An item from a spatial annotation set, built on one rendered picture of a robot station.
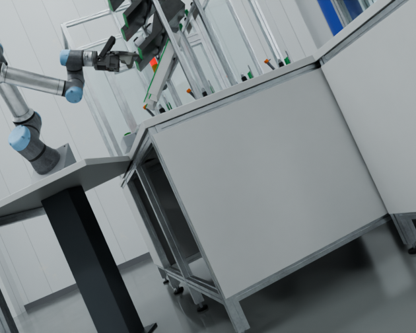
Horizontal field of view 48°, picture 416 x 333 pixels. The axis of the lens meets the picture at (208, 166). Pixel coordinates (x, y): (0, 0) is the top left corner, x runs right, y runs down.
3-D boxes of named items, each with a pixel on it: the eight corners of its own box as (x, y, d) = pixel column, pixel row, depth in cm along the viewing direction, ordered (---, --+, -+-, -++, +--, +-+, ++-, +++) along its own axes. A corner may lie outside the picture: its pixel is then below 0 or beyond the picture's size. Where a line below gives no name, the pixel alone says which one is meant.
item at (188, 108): (145, 128, 164) (142, 121, 164) (122, 178, 308) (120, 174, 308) (443, 10, 202) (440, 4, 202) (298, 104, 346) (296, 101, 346)
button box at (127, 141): (127, 147, 234) (121, 136, 235) (124, 154, 255) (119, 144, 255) (139, 142, 236) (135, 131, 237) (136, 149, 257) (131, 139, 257)
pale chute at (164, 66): (156, 96, 194) (146, 92, 194) (158, 102, 207) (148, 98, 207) (181, 35, 197) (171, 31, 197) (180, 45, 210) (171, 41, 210)
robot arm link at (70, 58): (63, 62, 222) (61, 45, 216) (86, 63, 223) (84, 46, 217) (60, 70, 216) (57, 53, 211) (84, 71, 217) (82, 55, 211)
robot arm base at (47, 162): (34, 178, 236) (20, 166, 229) (40, 157, 246) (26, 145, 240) (57, 168, 231) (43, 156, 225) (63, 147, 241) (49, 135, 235)
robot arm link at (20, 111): (20, 147, 237) (-37, 53, 199) (24, 129, 248) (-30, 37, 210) (43, 141, 237) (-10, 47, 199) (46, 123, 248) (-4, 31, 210)
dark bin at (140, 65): (138, 64, 210) (126, 53, 210) (140, 72, 223) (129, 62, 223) (179, 19, 213) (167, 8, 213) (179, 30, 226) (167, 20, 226)
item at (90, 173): (-50, 231, 200) (-52, 225, 200) (59, 204, 288) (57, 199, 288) (86, 165, 186) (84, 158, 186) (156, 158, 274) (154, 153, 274)
